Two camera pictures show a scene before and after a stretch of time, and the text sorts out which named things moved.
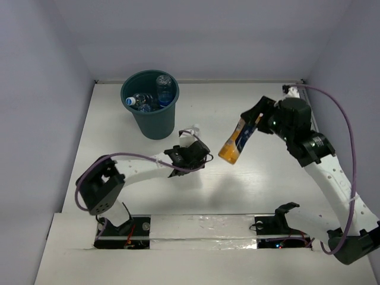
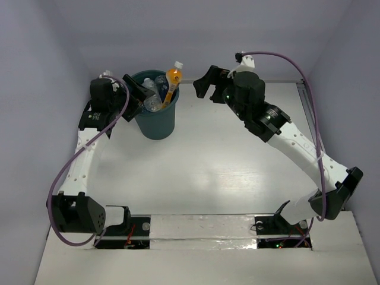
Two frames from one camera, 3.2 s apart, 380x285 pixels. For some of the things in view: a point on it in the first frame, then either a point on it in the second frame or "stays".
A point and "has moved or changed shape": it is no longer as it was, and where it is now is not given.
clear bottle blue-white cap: [140, 99] has moved or changed shape
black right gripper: [266, 105] to [203, 84]
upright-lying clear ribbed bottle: [196, 130] to [154, 103]
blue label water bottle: [165, 90] stays
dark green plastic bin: [152, 95] stays
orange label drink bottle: [231, 150] to [173, 76]
